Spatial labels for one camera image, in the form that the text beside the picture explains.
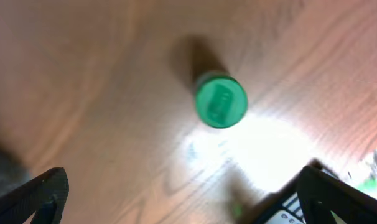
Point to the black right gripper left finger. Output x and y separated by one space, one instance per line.
42 198

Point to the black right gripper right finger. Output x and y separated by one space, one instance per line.
321 195

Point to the green lid spice jar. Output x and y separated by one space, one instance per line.
220 100

